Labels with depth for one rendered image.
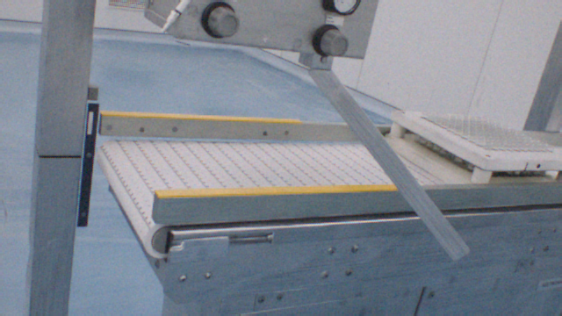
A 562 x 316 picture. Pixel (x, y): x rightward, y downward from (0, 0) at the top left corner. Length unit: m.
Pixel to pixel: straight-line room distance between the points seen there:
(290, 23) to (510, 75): 3.88
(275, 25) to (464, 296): 0.70
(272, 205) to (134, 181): 0.18
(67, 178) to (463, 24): 4.02
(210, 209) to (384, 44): 4.56
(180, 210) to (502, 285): 0.73
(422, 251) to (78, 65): 0.56
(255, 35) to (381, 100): 4.58
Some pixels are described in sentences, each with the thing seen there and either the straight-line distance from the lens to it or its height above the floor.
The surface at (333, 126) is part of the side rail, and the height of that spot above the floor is 0.85.
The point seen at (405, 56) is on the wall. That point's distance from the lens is 4.99.
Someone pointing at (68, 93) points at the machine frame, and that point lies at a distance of 0.87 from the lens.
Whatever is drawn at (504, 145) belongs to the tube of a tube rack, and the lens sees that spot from 1.03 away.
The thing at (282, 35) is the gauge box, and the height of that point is 1.04.
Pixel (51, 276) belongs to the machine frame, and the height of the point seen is 0.58.
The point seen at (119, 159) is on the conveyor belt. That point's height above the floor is 0.81.
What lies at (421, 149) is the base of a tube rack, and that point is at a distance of 1.07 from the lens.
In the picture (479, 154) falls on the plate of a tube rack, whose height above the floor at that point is 0.89.
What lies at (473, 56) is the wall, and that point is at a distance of 4.60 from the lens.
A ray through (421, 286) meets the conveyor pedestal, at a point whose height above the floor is 0.65.
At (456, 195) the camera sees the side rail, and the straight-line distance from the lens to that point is 0.89.
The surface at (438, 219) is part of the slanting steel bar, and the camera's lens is 0.74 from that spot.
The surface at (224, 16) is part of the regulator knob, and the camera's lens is 0.53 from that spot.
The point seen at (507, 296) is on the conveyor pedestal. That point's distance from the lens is 1.23.
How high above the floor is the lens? 1.12
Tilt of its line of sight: 19 degrees down
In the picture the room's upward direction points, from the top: 12 degrees clockwise
